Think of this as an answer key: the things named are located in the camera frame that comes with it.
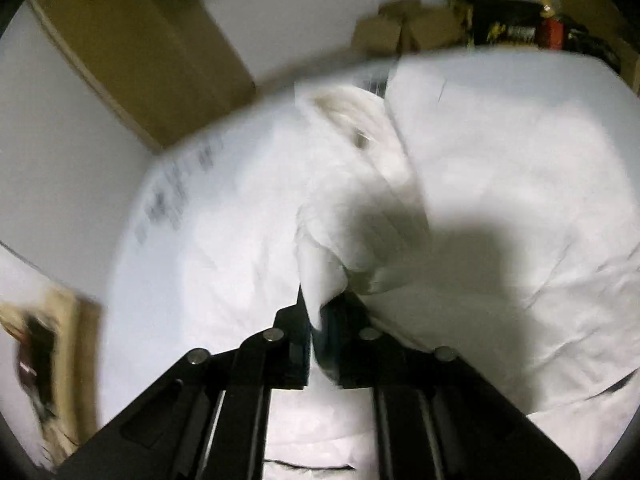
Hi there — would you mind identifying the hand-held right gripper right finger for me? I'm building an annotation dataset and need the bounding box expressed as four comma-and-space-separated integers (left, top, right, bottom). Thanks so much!
315, 292, 582, 480

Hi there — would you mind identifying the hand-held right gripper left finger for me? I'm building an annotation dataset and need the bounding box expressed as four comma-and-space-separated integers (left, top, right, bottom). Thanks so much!
55, 285, 312, 480

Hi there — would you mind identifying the white padded jacket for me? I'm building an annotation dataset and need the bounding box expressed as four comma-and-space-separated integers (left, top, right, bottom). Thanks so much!
165, 52, 640, 480

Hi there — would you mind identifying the wooden counter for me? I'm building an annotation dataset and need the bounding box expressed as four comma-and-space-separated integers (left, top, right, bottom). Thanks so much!
0, 284, 103, 472

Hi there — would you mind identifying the cardboard box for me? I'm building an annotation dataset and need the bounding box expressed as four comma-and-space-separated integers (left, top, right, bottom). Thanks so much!
380, 0, 467, 53
352, 15, 403, 54

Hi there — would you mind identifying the wooden door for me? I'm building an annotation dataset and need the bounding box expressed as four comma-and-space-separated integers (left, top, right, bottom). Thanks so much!
29, 0, 257, 152

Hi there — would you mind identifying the black box with yellow print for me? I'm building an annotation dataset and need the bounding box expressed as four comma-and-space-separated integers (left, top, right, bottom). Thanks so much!
470, 0, 542, 49

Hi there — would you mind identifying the red orange container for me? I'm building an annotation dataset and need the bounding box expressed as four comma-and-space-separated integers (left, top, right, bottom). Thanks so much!
537, 15, 567, 51

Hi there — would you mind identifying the black bag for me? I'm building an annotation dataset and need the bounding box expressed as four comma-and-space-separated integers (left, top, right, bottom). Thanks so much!
565, 24, 622, 72

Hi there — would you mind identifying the wooden cabinet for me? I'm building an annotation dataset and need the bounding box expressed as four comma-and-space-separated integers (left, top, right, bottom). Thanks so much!
614, 35, 640, 93

